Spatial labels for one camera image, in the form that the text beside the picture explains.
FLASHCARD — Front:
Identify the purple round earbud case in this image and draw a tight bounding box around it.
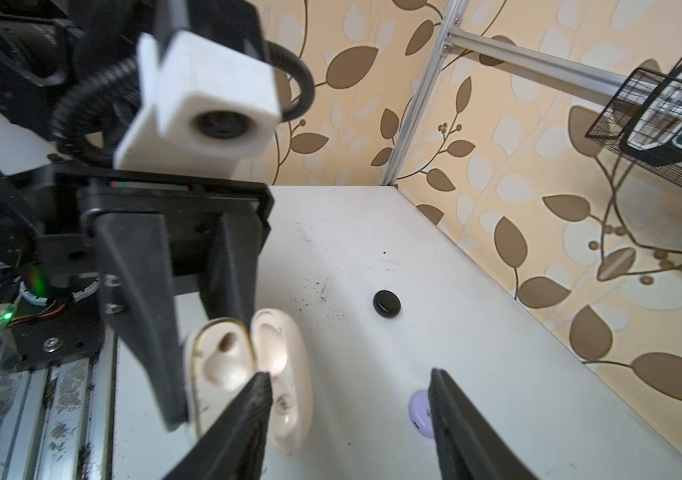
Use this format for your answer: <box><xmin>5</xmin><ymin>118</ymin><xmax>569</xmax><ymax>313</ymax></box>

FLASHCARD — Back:
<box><xmin>408</xmin><ymin>390</ymin><xmax>435</xmax><ymax>439</ymax></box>

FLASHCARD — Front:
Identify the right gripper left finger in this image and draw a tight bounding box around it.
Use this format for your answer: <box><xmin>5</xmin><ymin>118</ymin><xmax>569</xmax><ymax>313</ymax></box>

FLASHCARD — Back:
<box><xmin>165</xmin><ymin>372</ymin><xmax>273</xmax><ymax>480</ymax></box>

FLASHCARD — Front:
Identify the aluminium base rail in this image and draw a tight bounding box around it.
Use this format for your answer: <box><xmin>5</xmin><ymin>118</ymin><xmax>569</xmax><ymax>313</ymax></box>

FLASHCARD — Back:
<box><xmin>0</xmin><ymin>257</ymin><xmax>117</xmax><ymax>480</ymax></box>

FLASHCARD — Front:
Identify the black round earbud case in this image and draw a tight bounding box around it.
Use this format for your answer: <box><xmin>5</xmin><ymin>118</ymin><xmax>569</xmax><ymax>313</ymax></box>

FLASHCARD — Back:
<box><xmin>373</xmin><ymin>290</ymin><xmax>402</xmax><ymax>319</ymax></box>

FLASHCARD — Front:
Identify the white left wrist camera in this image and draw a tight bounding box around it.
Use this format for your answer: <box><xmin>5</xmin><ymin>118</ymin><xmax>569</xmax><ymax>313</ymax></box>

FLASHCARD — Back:
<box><xmin>113</xmin><ymin>31</ymin><xmax>282</xmax><ymax>179</ymax></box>

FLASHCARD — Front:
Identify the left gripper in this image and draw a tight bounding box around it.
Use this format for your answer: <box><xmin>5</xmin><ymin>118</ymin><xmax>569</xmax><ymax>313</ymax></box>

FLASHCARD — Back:
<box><xmin>0</xmin><ymin>164</ymin><xmax>274</xmax><ymax>431</ymax></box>

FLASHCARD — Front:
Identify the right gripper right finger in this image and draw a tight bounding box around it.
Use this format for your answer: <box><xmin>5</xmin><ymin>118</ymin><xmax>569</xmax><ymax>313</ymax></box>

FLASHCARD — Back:
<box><xmin>428</xmin><ymin>368</ymin><xmax>535</xmax><ymax>480</ymax></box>

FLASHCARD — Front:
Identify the beige earbud case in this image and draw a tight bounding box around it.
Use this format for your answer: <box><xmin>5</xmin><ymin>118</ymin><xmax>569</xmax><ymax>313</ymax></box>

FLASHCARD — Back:
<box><xmin>185</xmin><ymin>308</ymin><xmax>314</xmax><ymax>455</ymax></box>

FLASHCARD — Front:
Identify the back wall wire basket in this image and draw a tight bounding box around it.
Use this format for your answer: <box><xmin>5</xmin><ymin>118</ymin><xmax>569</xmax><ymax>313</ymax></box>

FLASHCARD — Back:
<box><xmin>586</xmin><ymin>58</ymin><xmax>682</xmax><ymax>188</ymax></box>

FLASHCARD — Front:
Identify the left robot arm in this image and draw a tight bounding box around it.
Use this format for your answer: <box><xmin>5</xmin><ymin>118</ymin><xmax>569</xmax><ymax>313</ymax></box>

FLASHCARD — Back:
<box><xmin>0</xmin><ymin>1</ymin><xmax>316</xmax><ymax>429</ymax></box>

